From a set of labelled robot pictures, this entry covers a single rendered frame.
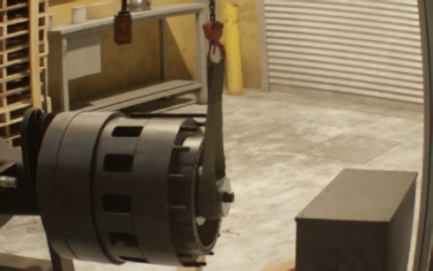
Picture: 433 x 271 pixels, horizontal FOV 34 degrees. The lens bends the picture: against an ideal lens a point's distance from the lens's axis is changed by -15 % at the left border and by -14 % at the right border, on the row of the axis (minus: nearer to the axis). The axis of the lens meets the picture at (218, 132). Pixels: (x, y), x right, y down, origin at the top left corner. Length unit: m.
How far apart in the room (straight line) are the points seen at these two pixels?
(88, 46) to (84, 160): 4.89
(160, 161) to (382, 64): 5.86
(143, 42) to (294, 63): 1.68
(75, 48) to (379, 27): 3.20
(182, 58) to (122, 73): 0.97
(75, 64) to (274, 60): 2.66
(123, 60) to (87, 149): 6.06
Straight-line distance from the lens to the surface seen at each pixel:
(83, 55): 7.35
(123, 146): 2.53
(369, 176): 2.84
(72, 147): 2.58
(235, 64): 8.90
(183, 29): 9.25
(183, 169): 2.49
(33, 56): 6.05
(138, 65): 8.75
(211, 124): 2.53
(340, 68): 8.44
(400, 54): 8.00
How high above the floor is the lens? 1.66
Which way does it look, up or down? 13 degrees down
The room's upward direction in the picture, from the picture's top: 3 degrees counter-clockwise
